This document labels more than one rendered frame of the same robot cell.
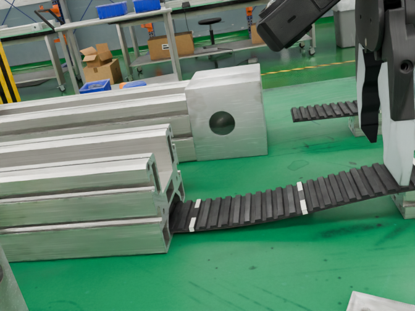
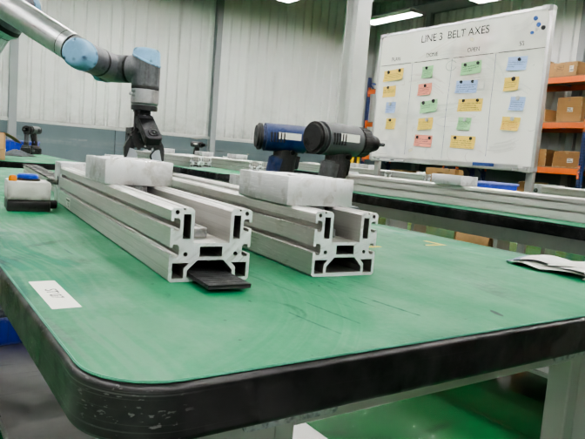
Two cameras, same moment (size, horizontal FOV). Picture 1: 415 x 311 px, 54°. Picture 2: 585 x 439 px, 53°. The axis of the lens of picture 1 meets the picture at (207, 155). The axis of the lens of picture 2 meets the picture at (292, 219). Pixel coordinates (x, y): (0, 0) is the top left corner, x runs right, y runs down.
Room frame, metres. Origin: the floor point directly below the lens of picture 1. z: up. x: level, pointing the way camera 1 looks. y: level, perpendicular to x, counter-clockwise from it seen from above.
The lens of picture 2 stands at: (1.03, 1.36, 0.93)
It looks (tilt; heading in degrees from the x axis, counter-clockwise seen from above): 6 degrees down; 229
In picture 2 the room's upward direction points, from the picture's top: 5 degrees clockwise
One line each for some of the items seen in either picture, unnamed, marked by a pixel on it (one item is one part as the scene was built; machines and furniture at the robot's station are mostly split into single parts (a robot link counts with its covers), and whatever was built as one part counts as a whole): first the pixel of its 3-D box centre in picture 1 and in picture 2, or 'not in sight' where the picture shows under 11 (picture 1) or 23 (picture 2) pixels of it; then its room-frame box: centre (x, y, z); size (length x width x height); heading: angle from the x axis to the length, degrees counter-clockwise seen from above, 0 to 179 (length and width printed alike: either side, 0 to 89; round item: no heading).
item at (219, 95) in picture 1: (230, 108); (74, 182); (0.53, -0.04, 0.83); 0.12 x 0.09 x 0.10; 170
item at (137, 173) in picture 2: not in sight; (126, 178); (0.59, 0.40, 0.87); 0.16 x 0.11 x 0.07; 80
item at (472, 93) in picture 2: not in sight; (444, 162); (-2.53, -1.18, 0.97); 1.50 x 0.50 x 1.95; 84
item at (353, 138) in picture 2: not in sight; (346, 183); (0.24, 0.58, 0.89); 0.20 x 0.08 x 0.22; 1
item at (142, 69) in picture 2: not in sight; (144, 69); (0.30, -0.16, 1.13); 0.09 x 0.08 x 0.11; 125
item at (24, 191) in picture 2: not in sight; (31, 193); (0.66, 0.10, 0.81); 0.10 x 0.08 x 0.06; 170
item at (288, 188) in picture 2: not in sight; (292, 196); (0.45, 0.68, 0.87); 0.16 x 0.11 x 0.07; 80
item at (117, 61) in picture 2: not in sight; (110, 67); (0.37, -0.23, 1.13); 0.11 x 0.11 x 0.08; 35
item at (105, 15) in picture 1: (120, 60); not in sight; (3.56, 0.61, 0.50); 1.03 x 0.55 x 1.01; 96
